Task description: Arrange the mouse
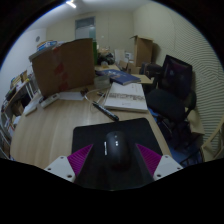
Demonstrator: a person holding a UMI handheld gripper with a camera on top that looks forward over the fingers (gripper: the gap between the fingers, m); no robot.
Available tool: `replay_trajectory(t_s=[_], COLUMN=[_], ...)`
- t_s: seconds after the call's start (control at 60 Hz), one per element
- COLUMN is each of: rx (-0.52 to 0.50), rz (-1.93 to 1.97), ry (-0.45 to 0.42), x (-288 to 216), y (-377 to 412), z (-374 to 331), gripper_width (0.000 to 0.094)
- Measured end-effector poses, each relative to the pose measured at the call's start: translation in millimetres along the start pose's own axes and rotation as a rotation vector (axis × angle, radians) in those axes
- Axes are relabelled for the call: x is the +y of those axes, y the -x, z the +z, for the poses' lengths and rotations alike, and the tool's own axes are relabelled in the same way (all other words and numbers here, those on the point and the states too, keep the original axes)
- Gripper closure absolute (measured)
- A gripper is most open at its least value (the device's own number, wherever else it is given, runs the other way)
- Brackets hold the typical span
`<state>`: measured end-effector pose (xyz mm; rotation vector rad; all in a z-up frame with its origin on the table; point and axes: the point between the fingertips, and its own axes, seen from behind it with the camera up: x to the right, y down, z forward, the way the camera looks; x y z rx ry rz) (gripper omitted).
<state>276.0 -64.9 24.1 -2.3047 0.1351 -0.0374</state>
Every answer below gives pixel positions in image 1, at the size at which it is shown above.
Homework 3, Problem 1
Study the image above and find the cluttered shelf unit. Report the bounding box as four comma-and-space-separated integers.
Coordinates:
0, 109, 14, 158

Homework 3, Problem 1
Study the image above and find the blue book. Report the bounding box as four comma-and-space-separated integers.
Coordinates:
96, 69, 142, 86

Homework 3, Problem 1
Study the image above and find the ceiling light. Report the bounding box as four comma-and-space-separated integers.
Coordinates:
65, 0, 78, 9

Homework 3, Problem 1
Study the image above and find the white paper sheet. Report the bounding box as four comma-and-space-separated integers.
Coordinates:
59, 91, 85, 102

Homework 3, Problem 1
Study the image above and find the large brown cardboard box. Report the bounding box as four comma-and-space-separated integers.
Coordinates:
30, 37, 96, 98

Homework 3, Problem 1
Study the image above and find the wall window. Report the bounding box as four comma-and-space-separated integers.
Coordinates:
74, 16, 97, 41

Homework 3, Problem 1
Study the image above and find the thick white book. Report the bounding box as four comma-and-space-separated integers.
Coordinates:
103, 81, 149, 113

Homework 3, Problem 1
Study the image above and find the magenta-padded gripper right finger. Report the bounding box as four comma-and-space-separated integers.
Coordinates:
134, 143, 184, 182

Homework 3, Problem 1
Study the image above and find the black marker pen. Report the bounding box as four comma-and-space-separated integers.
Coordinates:
92, 100, 120, 122

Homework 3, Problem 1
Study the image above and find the black office chair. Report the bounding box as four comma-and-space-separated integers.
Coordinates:
145, 54, 198, 141

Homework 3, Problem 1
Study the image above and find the wooden side desk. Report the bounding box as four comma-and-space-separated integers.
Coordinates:
1, 69, 38, 113

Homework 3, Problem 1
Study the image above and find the black computer mouse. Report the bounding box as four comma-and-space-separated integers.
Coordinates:
104, 130, 132, 169

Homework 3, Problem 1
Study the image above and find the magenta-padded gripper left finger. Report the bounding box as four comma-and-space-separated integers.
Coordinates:
44, 143, 94, 183

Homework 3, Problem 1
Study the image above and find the clear plastic container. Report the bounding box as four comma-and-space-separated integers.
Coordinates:
93, 74, 111, 90

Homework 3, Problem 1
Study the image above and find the wooden chair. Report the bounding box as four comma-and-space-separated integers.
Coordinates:
199, 116, 224, 163

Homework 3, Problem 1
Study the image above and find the black mouse pad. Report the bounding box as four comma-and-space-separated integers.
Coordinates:
71, 117, 164, 191

